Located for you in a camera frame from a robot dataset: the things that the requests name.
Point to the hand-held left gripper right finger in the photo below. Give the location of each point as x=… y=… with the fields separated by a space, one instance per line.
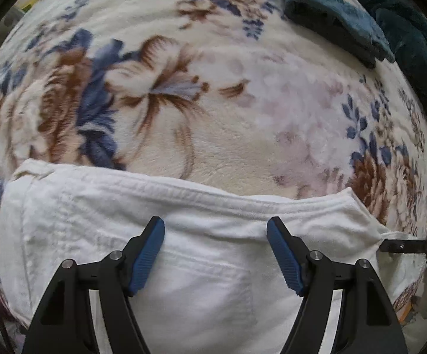
x=285 y=258

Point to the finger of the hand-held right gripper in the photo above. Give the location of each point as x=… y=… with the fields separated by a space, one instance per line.
x=409 y=245

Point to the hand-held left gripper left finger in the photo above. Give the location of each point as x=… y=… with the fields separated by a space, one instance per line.
x=147 y=258

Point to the white pants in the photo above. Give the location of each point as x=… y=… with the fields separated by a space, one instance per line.
x=206 y=302

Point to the floral bed blanket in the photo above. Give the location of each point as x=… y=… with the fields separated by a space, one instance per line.
x=228 y=118

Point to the dark teal duvet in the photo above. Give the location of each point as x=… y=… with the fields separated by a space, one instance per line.
x=420 y=55

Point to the folded blue jeans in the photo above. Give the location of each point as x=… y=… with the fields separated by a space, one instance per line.
x=320 y=11

